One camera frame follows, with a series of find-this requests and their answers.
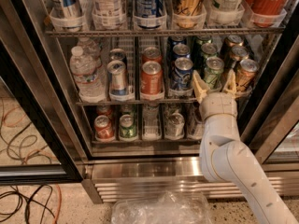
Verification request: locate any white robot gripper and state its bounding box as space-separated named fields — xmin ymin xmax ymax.
xmin=192 ymin=69 xmax=237 ymax=120

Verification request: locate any green can shelf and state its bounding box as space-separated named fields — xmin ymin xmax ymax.
xmin=197 ymin=43 xmax=218 ymax=66
xmin=193 ymin=35 xmax=212 ymax=51
xmin=204 ymin=57 xmax=224 ymax=89
xmin=119 ymin=114 xmax=137 ymax=139

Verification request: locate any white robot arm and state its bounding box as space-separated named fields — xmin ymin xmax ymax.
xmin=192 ymin=72 xmax=298 ymax=224

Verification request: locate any gold can front middle shelf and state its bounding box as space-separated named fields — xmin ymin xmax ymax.
xmin=235 ymin=59 xmax=259 ymax=91

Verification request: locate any gold can shelf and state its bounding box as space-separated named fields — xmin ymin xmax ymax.
xmin=235 ymin=59 xmax=259 ymax=91
xmin=224 ymin=45 xmax=249 ymax=69
xmin=220 ymin=35 xmax=244 ymax=58

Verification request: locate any blue can front middle shelf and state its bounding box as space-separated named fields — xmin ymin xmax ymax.
xmin=170 ymin=57 xmax=193 ymax=91

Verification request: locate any gold can rear middle shelf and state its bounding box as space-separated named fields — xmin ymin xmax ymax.
xmin=220 ymin=35 xmax=244 ymax=58

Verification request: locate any silver can bottom shelf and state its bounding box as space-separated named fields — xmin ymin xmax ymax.
xmin=165 ymin=113 xmax=185 ymax=138

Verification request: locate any silver can shelf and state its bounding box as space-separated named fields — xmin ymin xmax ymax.
xmin=165 ymin=113 xmax=185 ymax=138
xmin=109 ymin=49 xmax=127 ymax=63

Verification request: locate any blue can rear middle shelf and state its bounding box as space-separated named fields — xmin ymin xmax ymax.
xmin=167 ymin=35 xmax=187 ymax=50

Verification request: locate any orange can front middle shelf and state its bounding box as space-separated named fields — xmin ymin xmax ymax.
xmin=141 ymin=61 xmax=163 ymax=94

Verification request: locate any orange can shelf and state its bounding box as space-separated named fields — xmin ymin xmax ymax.
xmin=141 ymin=47 xmax=163 ymax=63
xmin=141 ymin=61 xmax=163 ymax=94

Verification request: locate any orange can rear middle shelf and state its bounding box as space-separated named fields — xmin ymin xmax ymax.
xmin=141 ymin=47 xmax=163 ymax=63

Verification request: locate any right glass fridge door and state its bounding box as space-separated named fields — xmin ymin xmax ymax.
xmin=239 ymin=39 xmax=299 ymax=173

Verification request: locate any glass fridge door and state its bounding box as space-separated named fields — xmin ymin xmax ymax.
xmin=239 ymin=39 xmax=299 ymax=173
xmin=0 ymin=40 xmax=82 ymax=185

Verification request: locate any yellow can top shelf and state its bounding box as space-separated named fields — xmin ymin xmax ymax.
xmin=172 ymin=0 xmax=204 ymax=29

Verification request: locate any silver blue can front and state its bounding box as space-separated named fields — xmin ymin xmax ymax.
xmin=107 ymin=60 xmax=128 ymax=95

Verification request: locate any red cola bottle top shelf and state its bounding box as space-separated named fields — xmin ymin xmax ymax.
xmin=245 ymin=0 xmax=287 ymax=27

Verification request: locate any green can bottom shelf front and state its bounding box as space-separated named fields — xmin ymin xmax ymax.
xmin=119 ymin=114 xmax=137 ymax=139

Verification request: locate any silver can rear middle shelf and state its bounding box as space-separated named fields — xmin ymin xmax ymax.
xmin=109 ymin=49 xmax=127 ymax=63

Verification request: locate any blue white can top shelf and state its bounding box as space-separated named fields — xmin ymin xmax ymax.
xmin=135 ymin=0 xmax=164 ymax=29

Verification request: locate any stainless steel fridge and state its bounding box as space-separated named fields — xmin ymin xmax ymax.
xmin=0 ymin=0 xmax=298 ymax=203

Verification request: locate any red can bottom shelf front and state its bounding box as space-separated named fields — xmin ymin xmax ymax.
xmin=94 ymin=115 xmax=114 ymax=140

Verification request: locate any white label can top shelf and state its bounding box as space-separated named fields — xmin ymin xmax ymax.
xmin=93 ymin=0 xmax=126 ymax=29

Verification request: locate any blue striped can top left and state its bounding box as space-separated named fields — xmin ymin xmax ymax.
xmin=50 ymin=0 xmax=82 ymax=32

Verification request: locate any left glass fridge door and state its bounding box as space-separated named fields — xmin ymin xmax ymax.
xmin=0 ymin=40 xmax=82 ymax=185

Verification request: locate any juice bottle white cap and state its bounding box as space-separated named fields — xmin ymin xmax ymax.
xmin=187 ymin=103 xmax=204 ymax=139

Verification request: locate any front clear water bottle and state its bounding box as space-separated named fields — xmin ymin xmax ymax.
xmin=69 ymin=46 xmax=106 ymax=103

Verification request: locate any clear water bottle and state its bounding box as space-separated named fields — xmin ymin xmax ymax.
xmin=78 ymin=37 xmax=102 ymax=68
xmin=69 ymin=46 xmax=106 ymax=103

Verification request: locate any clear plastic container on floor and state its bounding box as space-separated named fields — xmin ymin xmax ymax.
xmin=111 ymin=191 xmax=213 ymax=224

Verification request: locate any rear clear water bottle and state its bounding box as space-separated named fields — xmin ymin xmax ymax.
xmin=78 ymin=37 xmax=102 ymax=68

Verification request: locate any orange cable on floor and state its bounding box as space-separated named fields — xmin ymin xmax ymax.
xmin=0 ymin=97 xmax=63 ymax=224

